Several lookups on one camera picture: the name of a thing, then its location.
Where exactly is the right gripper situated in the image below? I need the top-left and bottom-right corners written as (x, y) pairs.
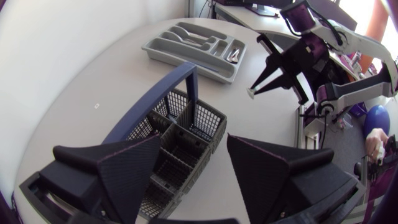
top-left (249, 32), bottom-right (331, 106)

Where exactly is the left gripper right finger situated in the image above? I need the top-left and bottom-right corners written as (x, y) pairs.
top-left (226, 133), bottom-right (363, 224)

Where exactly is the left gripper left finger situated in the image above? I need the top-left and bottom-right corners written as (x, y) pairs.
top-left (39, 134), bottom-right (162, 224)

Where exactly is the grey cutlery basket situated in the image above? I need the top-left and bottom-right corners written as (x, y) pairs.
top-left (101, 61), bottom-right (228, 220)

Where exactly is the grey cutlery tray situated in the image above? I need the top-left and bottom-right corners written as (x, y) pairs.
top-left (141, 21), bottom-right (248, 85)

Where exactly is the blue ball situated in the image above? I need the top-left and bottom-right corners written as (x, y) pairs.
top-left (363, 104), bottom-right (391, 138)

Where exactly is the person's hand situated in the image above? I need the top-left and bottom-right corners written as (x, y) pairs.
top-left (364, 128), bottom-right (390, 163)

